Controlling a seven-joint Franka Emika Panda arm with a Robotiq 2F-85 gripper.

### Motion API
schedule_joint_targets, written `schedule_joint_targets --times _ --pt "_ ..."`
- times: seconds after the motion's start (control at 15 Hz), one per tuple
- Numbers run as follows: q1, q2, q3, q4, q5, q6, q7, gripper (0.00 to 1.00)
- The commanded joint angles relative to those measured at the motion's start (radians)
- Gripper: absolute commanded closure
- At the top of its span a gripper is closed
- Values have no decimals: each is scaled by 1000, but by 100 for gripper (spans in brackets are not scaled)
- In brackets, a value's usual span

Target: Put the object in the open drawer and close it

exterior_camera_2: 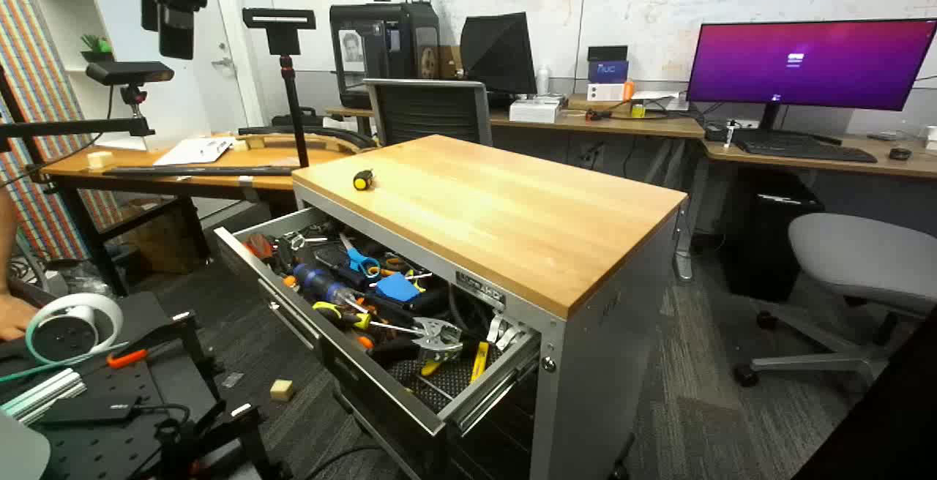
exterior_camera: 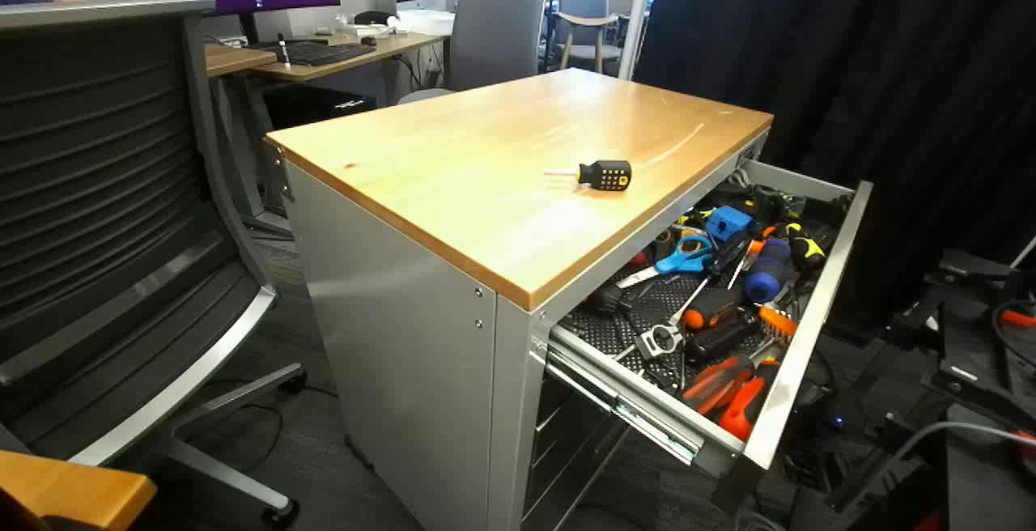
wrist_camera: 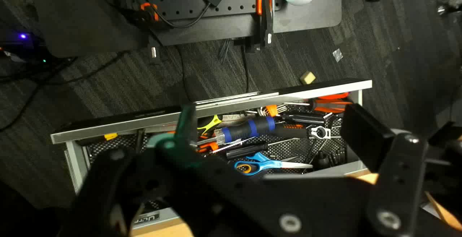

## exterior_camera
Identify black perforated drawer liner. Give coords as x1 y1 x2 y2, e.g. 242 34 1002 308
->
558 270 729 394

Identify open tool drawer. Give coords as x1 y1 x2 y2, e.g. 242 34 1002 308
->
530 157 873 509

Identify grey metal tool cabinet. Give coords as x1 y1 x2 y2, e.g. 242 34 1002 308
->
263 68 873 531

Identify stubby black yellow screwdriver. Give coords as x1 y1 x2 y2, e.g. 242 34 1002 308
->
544 159 633 193

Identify small metal pipe cutter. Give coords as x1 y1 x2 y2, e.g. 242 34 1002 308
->
635 321 686 364

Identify orange black screwdriver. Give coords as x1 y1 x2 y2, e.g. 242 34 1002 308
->
681 254 755 332

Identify blue plastic tool block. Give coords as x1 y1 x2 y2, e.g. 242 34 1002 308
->
704 206 758 243

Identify grey upholstered chair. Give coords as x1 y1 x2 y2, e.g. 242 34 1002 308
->
397 0 553 106

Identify wooden armchair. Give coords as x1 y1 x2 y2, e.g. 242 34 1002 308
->
553 0 623 74

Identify black computer tower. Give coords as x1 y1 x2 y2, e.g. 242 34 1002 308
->
262 83 378 132

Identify red black screwdriver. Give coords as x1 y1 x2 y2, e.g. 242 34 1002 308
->
681 354 756 418

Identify wooden office desk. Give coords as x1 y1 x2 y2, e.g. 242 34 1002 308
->
206 28 445 220

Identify white pole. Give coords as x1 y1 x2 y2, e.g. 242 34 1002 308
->
618 0 659 81

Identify heap of dark tools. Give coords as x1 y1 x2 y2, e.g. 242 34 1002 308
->
678 181 852 234

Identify black keyboard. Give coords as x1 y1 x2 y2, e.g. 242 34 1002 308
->
256 40 379 68

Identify red orange screwdriver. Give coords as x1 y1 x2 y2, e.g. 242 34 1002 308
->
718 359 783 442

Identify long black yellow screwdriver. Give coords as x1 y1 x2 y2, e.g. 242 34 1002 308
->
783 222 828 274

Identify black curtain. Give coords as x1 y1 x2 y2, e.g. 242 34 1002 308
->
634 0 1036 333

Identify black mesh office chair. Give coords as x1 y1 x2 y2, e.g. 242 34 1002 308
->
0 0 308 529

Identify stand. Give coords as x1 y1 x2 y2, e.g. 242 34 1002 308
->
826 248 1036 531

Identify wooden table corner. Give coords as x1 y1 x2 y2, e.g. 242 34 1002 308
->
0 449 159 531

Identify blue handled scissors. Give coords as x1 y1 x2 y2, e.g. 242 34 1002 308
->
615 233 718 290

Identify blue black screwdriver handle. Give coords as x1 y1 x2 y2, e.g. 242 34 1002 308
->
743 237 793 306

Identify orange ribbed tool handle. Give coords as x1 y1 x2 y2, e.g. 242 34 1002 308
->
757 304 800 342

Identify grey cable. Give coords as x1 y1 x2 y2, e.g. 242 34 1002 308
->
870 421 1036 483

